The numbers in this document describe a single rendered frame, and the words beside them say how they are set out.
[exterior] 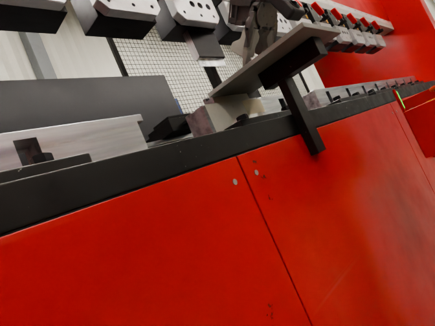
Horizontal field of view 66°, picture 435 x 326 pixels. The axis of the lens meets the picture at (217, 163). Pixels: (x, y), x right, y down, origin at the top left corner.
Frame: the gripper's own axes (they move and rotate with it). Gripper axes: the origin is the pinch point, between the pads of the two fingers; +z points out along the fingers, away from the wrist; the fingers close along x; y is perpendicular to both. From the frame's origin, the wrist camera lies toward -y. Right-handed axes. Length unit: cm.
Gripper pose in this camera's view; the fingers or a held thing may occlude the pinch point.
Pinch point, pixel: (257, 66)
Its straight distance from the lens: 80.1
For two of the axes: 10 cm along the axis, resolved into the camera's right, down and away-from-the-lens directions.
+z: -0.9, 9.1, 4.0
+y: -7.3, -3.3, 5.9
